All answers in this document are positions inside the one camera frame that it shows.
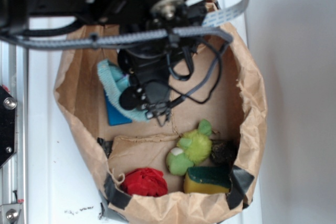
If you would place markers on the green plush toy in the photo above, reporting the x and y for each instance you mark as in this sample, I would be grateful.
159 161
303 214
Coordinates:
192 148

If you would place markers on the black mounting plate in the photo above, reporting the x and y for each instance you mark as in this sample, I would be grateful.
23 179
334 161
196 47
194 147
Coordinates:
8 126

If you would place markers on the blue flat card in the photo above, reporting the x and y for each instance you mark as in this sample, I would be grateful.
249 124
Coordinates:
114 116

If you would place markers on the dark brown lumpy object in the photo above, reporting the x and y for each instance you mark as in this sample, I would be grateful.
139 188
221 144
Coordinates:
223 152

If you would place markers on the aluminium frame rail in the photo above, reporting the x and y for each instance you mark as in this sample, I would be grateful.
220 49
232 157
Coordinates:
14 74

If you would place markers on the brown paper bag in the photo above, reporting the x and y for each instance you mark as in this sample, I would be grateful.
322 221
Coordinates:
237 111

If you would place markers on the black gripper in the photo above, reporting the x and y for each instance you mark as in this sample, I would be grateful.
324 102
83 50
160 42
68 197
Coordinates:
150 65

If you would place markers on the red crumpled cloth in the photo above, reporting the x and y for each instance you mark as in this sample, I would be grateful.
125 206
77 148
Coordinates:
145 182

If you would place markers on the light blue knitted cloth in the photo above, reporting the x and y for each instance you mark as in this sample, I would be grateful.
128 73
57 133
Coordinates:
114 82

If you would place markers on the yellow green sponge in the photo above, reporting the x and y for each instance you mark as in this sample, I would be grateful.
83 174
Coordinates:
207 180

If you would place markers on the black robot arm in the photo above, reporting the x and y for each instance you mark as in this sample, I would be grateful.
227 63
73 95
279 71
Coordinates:
145 33

